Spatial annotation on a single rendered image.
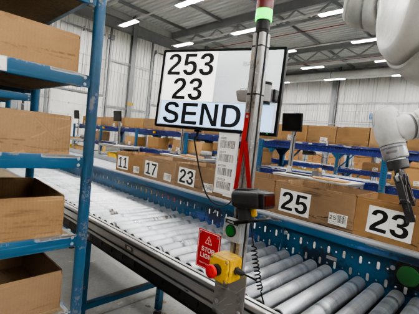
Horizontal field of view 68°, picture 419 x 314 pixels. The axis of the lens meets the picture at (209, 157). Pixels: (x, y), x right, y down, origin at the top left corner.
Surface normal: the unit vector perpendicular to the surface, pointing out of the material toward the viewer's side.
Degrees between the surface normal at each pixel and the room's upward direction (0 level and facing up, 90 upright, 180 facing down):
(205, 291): 90
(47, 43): 91
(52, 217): 90
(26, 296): 91
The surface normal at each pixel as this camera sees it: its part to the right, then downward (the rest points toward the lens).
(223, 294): -0.69, -0.04
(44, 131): 0.73, 0.11
